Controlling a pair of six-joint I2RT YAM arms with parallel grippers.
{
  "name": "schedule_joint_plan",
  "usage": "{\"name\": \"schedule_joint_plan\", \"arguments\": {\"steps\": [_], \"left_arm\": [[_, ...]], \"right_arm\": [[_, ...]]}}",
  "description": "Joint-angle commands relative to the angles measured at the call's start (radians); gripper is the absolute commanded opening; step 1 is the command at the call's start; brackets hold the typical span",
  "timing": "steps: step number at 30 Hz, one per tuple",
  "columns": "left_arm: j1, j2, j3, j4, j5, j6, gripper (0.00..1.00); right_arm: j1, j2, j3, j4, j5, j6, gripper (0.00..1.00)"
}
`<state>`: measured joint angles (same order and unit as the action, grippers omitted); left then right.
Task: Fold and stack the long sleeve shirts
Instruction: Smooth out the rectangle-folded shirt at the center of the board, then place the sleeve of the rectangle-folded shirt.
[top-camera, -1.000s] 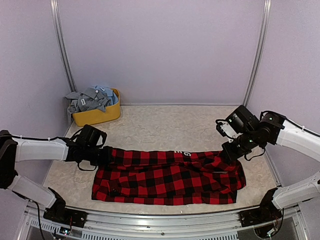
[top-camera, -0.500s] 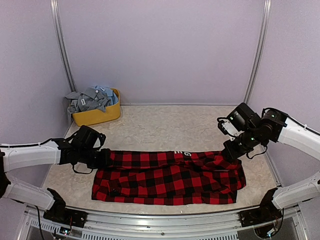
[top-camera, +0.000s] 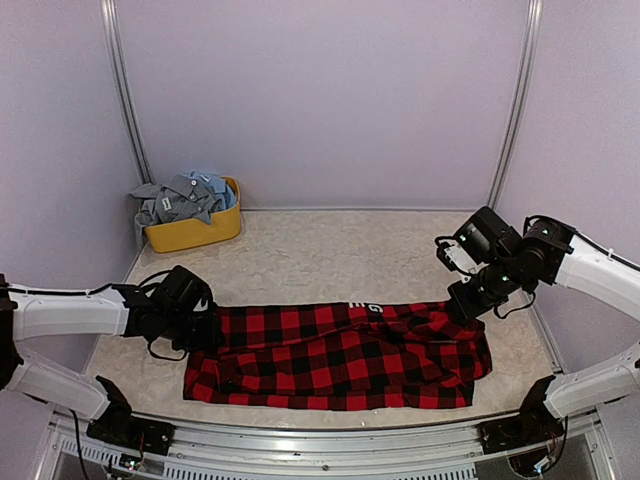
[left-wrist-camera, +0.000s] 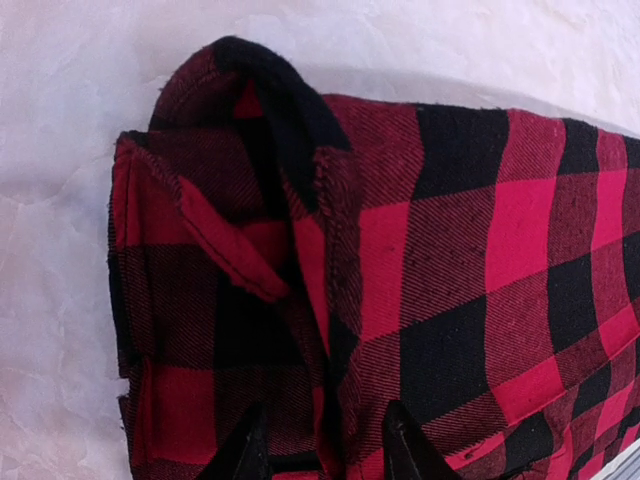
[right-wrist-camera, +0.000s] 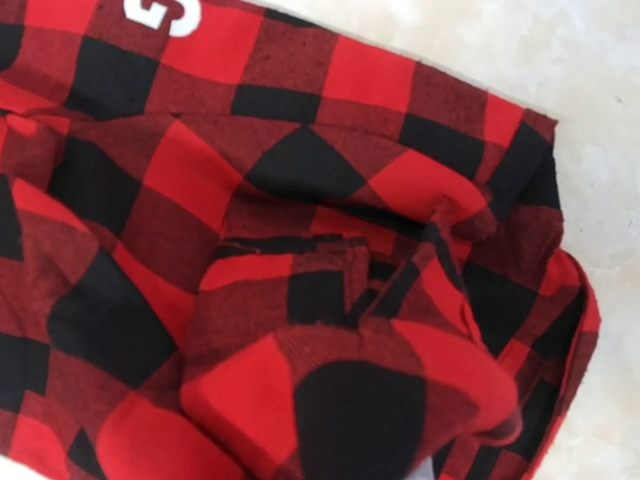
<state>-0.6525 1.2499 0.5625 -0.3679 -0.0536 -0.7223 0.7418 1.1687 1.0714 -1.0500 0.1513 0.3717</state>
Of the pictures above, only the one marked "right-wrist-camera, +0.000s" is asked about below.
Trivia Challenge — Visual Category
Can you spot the red black plaid shirt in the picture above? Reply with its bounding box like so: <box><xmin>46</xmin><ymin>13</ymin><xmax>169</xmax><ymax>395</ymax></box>
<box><xmin>1</xmin><ymin>1</ymin><xmax>601</xmax><ymax>479</ymax></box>

